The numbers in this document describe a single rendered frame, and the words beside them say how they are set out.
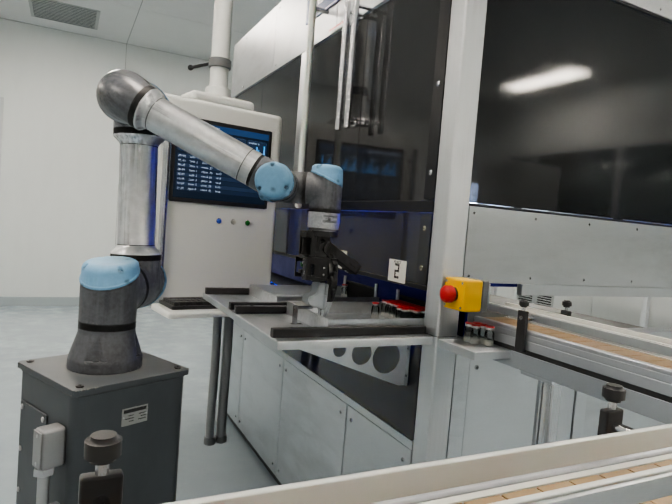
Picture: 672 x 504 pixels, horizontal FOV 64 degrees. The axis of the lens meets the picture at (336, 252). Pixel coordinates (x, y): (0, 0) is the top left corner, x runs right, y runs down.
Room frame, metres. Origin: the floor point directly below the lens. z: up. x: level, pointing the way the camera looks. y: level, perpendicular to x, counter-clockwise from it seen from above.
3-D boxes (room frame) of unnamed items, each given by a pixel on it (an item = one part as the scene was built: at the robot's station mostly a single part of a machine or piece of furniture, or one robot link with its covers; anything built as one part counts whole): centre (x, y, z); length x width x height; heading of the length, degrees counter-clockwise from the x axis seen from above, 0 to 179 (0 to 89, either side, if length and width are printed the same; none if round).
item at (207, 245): (2.13, 0.51, 1.19); 0.50 x 0.19 x 0.78; 126
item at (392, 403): (2.22, 0.21, 0.73); 1.98 x 0.01 x 0.25; 27
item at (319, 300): (1.26, 0.03, 0.95); 0.06 x 0.03 x 0.09; 117
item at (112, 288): (1.16, 0.48, 0.96); 0.13 x 0.12 x 0.14; 178
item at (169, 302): (1.96, 0.41, 0.82); 0.40 x 0.14 x 0.02; 126
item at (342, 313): (1.42, -0.09, 0.90); 0.34 x 0.26 x 0.04; 117
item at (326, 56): (1.94, 0.06, 1.51); 0.47 x 0.01 x 0.59; 27
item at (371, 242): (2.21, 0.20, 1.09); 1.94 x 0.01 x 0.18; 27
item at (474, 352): (1.25, -0.35, 0.87); 0.14 x 0.13 x 0.02; 117
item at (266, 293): (1.72, 0.06, 0.90); 0.34 x 0.26 x 0.04; 117
